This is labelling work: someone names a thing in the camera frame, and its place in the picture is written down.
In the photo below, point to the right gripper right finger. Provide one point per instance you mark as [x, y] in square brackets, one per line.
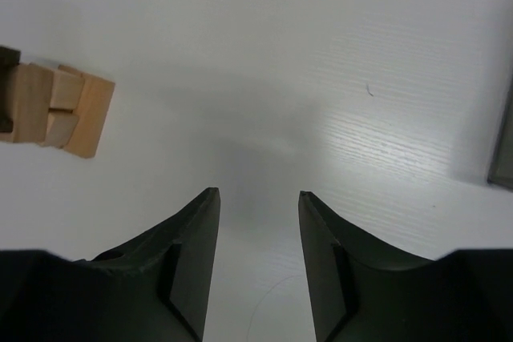
[362, 288]

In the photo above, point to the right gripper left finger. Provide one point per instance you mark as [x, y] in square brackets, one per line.
[154, 287]

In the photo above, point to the smoky transparent plastic bin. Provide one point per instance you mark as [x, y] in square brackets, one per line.
[500, 170]

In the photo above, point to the light wood cube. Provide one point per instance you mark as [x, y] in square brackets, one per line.
[66, 90]

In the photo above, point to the thick light wood block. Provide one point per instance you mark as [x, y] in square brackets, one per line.
[31, 91]

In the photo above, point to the small pale wood cube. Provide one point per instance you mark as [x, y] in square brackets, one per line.
[60, 127]

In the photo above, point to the long wood block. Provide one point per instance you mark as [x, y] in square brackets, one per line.
[92, 111]

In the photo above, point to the dark brown arch block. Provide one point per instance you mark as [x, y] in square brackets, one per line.
[9, 61]

